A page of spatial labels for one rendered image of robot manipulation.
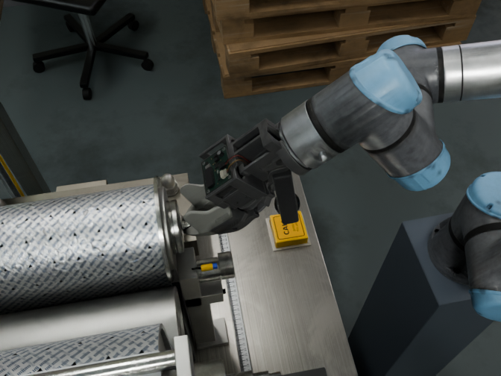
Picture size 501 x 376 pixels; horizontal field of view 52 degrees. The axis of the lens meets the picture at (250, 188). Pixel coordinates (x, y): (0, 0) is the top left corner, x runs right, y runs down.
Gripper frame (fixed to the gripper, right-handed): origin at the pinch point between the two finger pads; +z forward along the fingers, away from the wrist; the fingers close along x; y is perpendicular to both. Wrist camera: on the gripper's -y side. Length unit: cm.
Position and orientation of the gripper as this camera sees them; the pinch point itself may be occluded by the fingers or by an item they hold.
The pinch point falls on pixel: (194, 224)
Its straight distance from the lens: 73.7
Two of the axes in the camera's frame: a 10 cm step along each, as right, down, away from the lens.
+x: 1.8, 8.0, -5.7
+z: -7.5, 4.9, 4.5
